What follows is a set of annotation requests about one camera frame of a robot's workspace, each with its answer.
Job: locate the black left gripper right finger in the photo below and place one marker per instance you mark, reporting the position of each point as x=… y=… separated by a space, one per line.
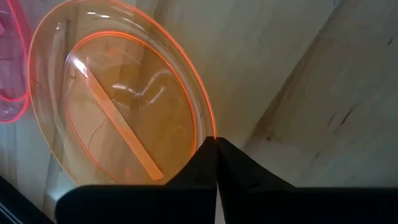
x=295 y=207

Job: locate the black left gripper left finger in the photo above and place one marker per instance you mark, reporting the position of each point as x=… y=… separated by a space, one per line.
x=140 y=205

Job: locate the translucent orange plastic plate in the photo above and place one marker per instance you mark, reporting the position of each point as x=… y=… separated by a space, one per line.
x=124 y=93

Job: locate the translucent pink plastic plate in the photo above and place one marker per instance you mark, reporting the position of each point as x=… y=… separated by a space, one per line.
x=12 y=62

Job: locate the black table border strip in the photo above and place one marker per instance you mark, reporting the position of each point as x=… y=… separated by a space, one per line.
x=15 y=208

